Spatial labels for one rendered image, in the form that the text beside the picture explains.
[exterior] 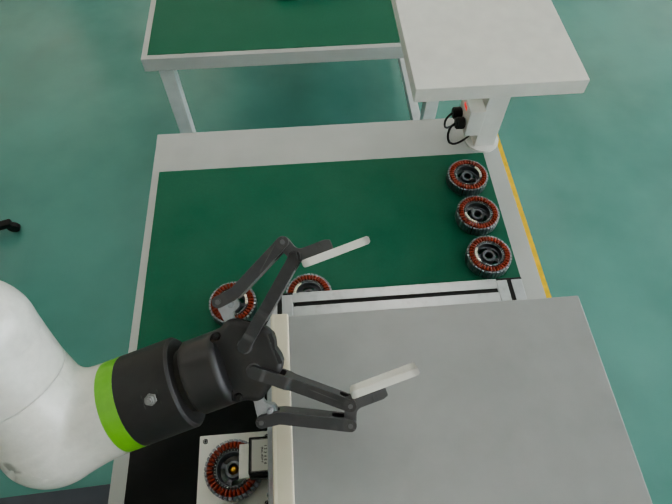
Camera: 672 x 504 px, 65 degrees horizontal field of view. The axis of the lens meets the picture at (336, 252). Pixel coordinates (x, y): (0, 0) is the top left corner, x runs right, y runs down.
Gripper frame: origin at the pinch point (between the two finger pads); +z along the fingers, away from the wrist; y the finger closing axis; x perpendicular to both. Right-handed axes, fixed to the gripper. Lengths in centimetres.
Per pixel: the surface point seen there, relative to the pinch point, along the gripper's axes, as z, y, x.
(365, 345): -3.0, 4.6, -11.0
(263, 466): -28, 23, -42
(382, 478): -6.1, 17.2, -3.5
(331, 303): -6.1, 0.0, -36.4
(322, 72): 24, -106, -230
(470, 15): 43, -47, -62
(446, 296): 12.5, 5.8, -37.1
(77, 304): -107, -28, -159
